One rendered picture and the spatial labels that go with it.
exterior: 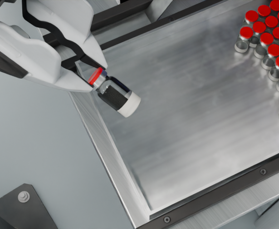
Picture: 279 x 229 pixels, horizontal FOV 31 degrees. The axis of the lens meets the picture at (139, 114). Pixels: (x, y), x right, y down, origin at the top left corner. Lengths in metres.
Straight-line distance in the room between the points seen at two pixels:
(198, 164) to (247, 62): 0.19
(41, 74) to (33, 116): 1.36
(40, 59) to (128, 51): 0.43
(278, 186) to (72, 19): 0.45
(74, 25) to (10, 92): 1.40
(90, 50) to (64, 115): 1.32
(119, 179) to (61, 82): 0.35
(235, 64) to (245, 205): 0.23
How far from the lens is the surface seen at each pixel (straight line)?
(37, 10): 0.43
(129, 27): 0.85
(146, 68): 0.82
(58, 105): 1.77
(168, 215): 0.72
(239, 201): 0.76
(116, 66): 0.82
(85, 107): 0.79
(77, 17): 0.42
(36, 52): 0.40
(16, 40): 0.40
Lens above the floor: 1.60
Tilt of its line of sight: 67 degrees down
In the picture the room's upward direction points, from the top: straight up
